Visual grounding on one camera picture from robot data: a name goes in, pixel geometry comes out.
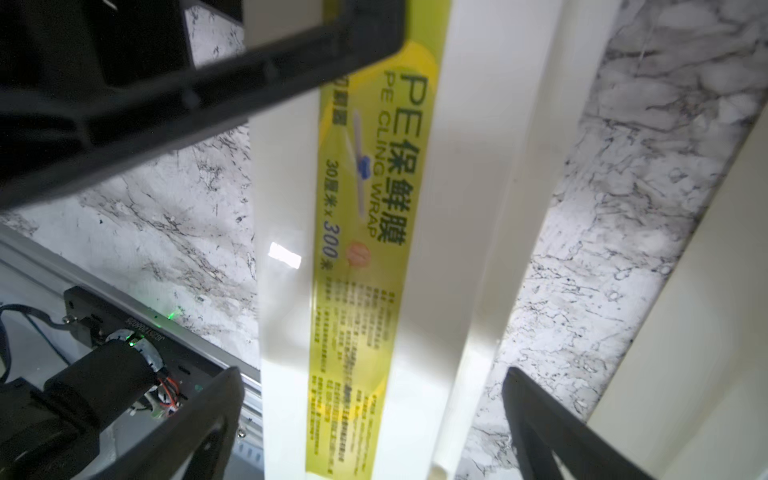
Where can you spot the white wrap dispenser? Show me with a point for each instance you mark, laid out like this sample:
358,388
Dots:
689,399
397,206

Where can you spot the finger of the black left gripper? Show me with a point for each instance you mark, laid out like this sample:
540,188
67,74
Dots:
90,89

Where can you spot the aluminium front rail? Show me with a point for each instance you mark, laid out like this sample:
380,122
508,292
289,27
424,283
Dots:
95,385

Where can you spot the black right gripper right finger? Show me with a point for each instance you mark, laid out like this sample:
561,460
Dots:
546,436

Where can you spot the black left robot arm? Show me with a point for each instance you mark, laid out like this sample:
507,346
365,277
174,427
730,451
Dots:
89,90

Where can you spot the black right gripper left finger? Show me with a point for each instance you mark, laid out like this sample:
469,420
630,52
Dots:
199,437

